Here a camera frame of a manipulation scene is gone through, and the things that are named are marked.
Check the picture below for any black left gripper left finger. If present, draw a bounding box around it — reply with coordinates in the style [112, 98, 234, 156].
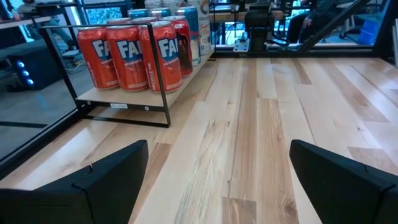
[0, 139, 149, 224]

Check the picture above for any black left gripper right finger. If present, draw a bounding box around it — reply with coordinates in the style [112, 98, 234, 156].
[289, 139, 398, 224]

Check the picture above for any blue box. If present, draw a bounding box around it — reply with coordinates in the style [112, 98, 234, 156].
[357, 18, 384, 46]

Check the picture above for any person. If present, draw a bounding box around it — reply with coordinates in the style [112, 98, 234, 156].
[285, 0, 343, 44]

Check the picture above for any wooden shelf black metal frame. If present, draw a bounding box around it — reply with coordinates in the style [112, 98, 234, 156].
[30, 21, 216, 129]

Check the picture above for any black aluminium rail frame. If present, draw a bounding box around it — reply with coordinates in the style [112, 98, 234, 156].
[0, 0, 398, 181]

